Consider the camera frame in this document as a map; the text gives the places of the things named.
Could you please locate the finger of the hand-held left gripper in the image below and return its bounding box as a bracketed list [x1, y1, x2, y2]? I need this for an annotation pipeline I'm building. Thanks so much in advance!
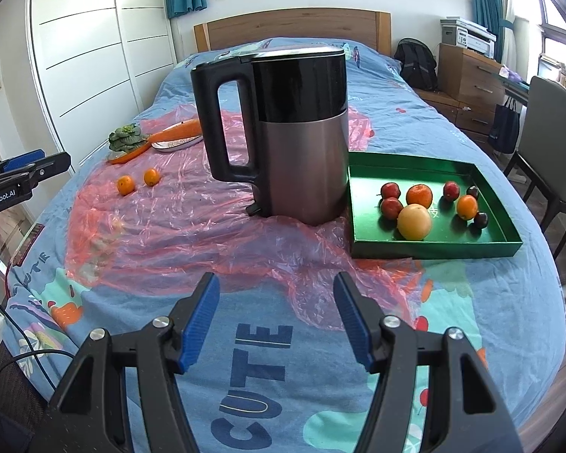
[0, 149, 45, 180]
[0, 151, 71, 194]

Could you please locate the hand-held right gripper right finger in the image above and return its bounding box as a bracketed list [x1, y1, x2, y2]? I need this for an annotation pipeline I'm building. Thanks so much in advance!
[333, 271, 524, 453]

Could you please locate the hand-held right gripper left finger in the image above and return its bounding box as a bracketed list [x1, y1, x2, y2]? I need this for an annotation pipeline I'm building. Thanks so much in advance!
[42, 272, 221, 453]

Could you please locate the yellow grapefruit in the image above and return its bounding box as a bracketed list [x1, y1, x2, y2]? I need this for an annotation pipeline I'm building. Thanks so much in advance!
[397, 204, 433, 241]

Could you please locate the large orange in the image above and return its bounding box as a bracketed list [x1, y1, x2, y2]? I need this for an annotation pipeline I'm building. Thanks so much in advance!
[456, 195, 479, 220]
[406, 184, 435, 210]

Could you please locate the green box tray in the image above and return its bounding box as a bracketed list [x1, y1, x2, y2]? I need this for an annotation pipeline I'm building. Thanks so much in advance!
[348, 151, 524, 260]

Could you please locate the orange carrot-shaped dish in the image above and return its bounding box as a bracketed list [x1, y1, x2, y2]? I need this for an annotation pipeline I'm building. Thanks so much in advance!
[106, 134, 154, 166]

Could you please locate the green bok choy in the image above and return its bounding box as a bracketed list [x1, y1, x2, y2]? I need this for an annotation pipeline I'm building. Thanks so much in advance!
[108, 123, 147, 153]

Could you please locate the pink plastic sheet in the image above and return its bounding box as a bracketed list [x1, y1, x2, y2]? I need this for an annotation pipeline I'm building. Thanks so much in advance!
[65, 108, 428, 331]

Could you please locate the white patterned plate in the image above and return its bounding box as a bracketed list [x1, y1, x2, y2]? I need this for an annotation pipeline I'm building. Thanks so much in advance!
[151, 123, 205, 153]

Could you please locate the carrot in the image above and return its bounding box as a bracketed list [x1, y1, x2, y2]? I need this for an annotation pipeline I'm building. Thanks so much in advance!
[150, 119, 203, 145]

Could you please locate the white wardrobe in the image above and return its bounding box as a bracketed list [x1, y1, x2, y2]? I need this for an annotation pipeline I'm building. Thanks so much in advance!
[28, 0, 177, 166]

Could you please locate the black and silver electric kettle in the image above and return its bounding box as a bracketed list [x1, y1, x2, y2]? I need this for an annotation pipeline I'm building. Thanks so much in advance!
[191, 45, 350, 227]

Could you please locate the dark shopping bag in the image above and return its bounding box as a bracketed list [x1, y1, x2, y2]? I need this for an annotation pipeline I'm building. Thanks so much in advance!
[488, 98, 520, 154]

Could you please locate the black backpack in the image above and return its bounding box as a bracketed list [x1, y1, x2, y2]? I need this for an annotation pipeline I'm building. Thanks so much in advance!
[394, 38, 438, 91]

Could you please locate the wooden drawer cabinet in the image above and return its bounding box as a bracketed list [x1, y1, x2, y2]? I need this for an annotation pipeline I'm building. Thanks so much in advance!
[436, 42, 508, 140]

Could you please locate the wooden headboard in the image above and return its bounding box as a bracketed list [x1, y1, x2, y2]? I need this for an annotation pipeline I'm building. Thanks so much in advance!
[193, 8, 393, 55]

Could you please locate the grey chair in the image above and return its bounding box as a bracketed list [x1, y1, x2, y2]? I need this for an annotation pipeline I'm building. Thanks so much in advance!
[502, 75, 566, 258]

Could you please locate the dark desk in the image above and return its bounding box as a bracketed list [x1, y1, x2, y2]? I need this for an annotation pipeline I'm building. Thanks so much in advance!
[500, 73, 531, 105]

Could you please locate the white printer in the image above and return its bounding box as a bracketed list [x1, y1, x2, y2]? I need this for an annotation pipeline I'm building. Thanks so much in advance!
[455, 18, 497, 60]

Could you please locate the window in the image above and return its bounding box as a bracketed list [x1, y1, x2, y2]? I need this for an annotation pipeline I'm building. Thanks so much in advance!
[533, 0, 566, 105]

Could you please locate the black cable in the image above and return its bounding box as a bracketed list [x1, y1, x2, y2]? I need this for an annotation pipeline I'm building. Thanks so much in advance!
[0, 302, 76, 366]

